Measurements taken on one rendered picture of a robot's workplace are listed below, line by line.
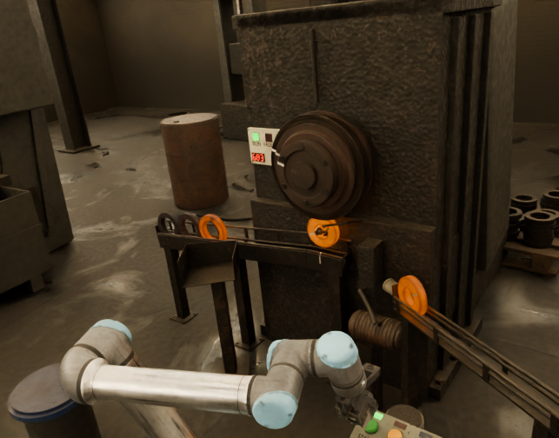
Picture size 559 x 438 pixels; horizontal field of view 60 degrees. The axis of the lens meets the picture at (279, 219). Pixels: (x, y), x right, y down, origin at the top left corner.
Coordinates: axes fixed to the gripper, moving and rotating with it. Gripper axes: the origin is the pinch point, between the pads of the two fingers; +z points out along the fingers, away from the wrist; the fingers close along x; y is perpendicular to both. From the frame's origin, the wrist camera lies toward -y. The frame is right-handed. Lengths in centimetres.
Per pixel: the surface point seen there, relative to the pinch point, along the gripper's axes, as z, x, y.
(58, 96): 86, -705, -315
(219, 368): 77, -115, -23
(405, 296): 18, -14, -57
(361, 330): 36, -32, -47
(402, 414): 20.0, 2.4, -13.0
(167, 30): 132, -829, -677
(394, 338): 36, -18, -48
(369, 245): 12, -36, -74
